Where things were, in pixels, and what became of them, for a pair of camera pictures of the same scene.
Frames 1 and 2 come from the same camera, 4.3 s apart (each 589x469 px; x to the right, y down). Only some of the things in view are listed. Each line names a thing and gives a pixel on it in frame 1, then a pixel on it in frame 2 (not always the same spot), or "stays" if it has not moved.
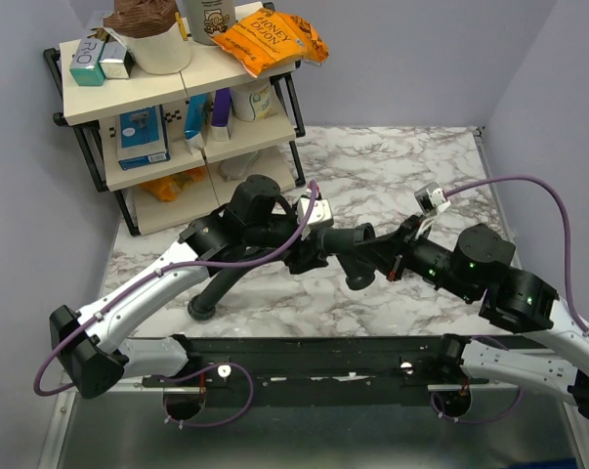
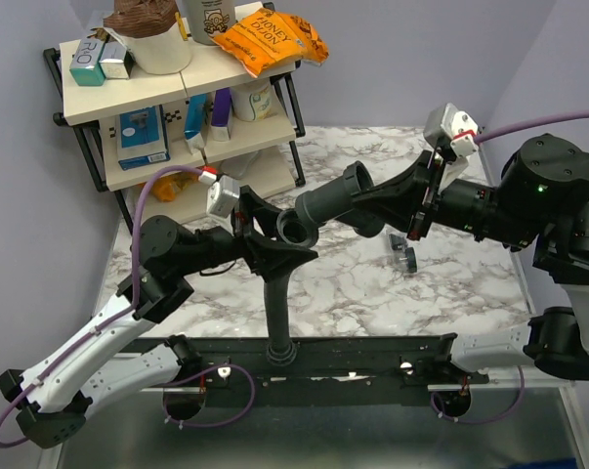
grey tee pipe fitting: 343,243 → 332,201
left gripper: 312,260 → 265,258
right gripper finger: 392,239 → 407,187
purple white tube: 222,115 stays
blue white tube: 195,122 stays
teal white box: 85,67 stays
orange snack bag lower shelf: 166,189 stays
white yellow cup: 252,102 stays
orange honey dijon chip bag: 268,37 stays
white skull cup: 206,18 stays
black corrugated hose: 202,307 → 280,349
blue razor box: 142,138 stays
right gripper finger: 396,272 → 371,223
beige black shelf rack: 172,147 stays
